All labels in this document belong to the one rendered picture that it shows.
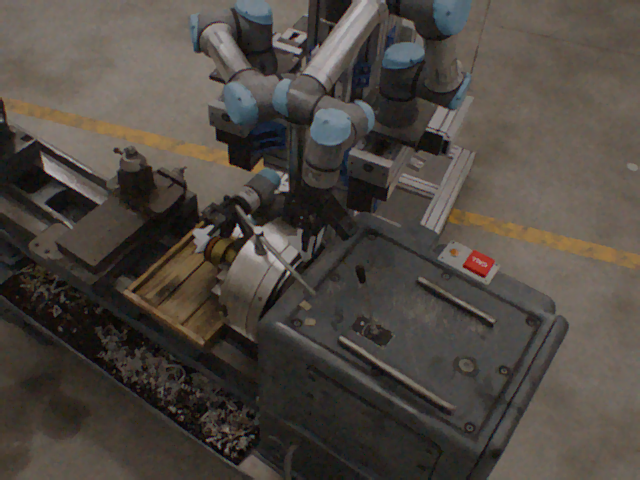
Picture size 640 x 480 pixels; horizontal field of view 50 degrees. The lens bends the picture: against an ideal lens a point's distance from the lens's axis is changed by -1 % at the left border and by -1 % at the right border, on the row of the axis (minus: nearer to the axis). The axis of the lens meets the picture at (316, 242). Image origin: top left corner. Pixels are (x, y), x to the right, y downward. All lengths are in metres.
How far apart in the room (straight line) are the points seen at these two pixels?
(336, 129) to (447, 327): 0.52
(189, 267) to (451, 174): 1.71
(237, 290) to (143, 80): 2.77
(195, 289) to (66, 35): 3.01
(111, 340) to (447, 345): 1.25
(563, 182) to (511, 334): 2.41
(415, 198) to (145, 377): 1.62
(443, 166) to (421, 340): 2.05
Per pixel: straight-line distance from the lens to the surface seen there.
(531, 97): 4.47
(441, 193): 3.35
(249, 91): 1.83
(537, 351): 1.60
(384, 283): 1.61
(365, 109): 1.49
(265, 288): 1.65
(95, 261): 2.06
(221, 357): 1.94
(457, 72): 1.99
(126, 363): 2.32
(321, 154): 1.38
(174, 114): 4.04
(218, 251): 1.84
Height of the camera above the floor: 2.52
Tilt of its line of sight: 49 degrees down
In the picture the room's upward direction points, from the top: 5 degrees clockwise
